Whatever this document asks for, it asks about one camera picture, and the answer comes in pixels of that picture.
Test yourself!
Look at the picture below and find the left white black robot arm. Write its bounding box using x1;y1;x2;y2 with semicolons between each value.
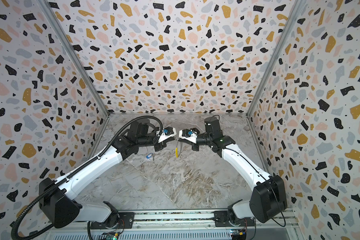
39;116;177;229

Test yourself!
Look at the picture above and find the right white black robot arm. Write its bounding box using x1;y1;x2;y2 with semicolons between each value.
179;116;288;226

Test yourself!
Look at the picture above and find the left green circuit board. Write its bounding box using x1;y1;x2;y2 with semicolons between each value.
105;232;122;240

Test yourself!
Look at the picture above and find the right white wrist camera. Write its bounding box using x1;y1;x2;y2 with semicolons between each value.
179;128;200;144

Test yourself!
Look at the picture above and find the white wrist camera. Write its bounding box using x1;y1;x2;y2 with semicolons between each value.
158;127;177;144
179;128;200;144

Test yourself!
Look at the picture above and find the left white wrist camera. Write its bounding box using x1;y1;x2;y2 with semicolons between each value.
158;127;177;144

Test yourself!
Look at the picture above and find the aluminium mounting rail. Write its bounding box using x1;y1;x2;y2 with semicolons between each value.
44;209;303;240

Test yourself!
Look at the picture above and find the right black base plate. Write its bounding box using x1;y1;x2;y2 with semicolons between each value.
212;210;255;228

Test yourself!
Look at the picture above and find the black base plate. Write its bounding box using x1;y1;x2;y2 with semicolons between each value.
212;210;255;228
90;212;135;230

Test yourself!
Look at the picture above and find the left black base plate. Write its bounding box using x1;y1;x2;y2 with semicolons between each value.
90;212;135;230

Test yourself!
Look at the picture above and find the white slotted cable duct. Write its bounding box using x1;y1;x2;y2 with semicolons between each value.
47;230;232;240

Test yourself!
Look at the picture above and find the right circuit board with wires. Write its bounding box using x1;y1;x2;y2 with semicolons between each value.
230;229;247;240

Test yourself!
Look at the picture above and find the black corrugated cable conduit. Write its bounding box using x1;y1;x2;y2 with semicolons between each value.
11;115;164;240

